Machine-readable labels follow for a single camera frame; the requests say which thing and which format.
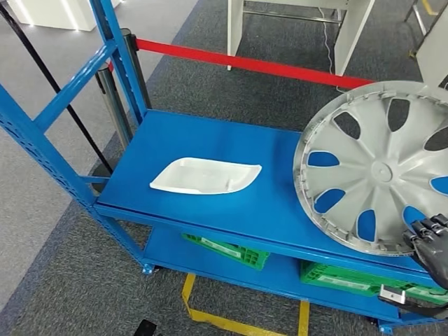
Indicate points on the grey plastic wheel hubcap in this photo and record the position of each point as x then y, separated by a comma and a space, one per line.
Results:
372, 139

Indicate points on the dark stanchion post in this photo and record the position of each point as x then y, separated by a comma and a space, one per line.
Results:
137, 69

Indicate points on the white plastic tray part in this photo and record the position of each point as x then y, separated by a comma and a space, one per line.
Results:
203, 178

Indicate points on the chrome stanchion post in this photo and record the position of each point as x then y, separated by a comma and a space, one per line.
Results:
112, 102

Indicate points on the red barrier belt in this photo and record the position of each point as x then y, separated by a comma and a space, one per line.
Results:
245, 62

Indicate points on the metal frame legs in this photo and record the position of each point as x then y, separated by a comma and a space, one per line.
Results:
418, 18

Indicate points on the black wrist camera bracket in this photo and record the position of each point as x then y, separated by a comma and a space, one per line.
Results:
420, 310

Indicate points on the white wall panel furniture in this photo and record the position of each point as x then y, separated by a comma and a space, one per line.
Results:
434, 51

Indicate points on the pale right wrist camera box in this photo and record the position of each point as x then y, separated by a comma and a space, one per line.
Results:
391, 294

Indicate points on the blue metal shelf rack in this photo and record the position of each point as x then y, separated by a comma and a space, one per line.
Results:
210, 139

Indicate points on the white panel-leg table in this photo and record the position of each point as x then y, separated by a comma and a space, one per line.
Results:
234, 32

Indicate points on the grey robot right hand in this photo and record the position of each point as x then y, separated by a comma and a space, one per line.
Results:
434, 255

